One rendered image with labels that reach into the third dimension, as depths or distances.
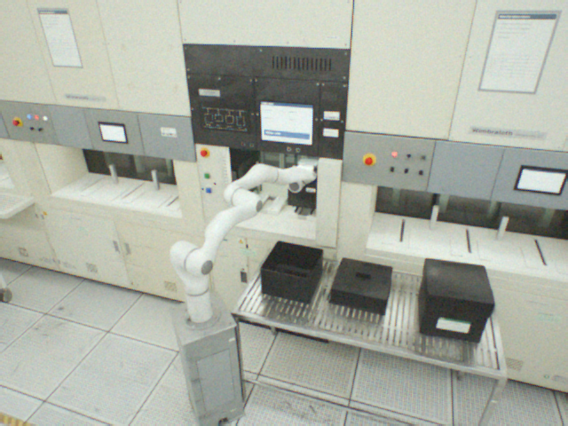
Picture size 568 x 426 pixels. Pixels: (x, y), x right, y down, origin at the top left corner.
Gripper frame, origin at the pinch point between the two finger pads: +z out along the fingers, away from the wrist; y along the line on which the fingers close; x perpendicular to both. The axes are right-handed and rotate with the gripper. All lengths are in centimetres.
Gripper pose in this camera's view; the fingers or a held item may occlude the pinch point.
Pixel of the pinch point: (308, 164)
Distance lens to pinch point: 256.3
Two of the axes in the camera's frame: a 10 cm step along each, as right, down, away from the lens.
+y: 9.5, 1.5, -2.8
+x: -0.1, -8.6, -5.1
